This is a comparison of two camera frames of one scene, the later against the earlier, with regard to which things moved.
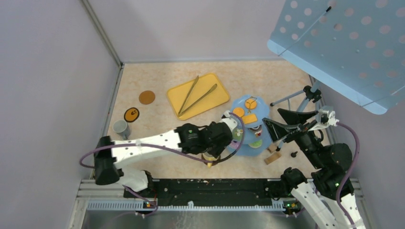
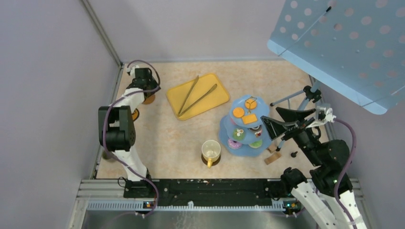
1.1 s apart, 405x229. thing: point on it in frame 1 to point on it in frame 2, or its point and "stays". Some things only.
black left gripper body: x=216 y=150 to x=152 y=82
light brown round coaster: x=146 y=97 stays
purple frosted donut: x=234 y=144 stays
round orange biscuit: x=239 y=111 stays
